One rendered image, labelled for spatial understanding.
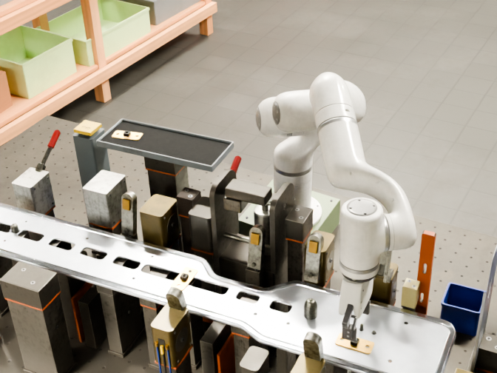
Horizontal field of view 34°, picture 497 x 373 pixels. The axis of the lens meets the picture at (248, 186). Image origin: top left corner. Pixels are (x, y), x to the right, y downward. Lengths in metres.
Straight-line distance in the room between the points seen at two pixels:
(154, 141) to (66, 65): 2.55
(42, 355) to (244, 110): 2.88
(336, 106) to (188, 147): 0.61
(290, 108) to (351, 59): 3.49
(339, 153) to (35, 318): 0.90
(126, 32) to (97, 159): 2.73
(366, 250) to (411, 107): 3.28
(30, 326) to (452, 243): 1.33
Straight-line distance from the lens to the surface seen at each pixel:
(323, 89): 1.84
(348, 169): 1.73
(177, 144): 2.31
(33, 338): 2.23
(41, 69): 4.71
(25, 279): 2.13
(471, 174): 4.36
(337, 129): 1.78
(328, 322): 1.96
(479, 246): 2.72
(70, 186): 3.04
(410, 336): 1.94
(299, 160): 2.45
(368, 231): 1.65
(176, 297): 1.90
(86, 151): 2.46
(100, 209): 2.28
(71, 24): 5.37
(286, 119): 1.99
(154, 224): 2.20
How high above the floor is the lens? 2.35
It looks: 34 degrees down
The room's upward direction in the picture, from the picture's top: 2 degrees counter-clockwise
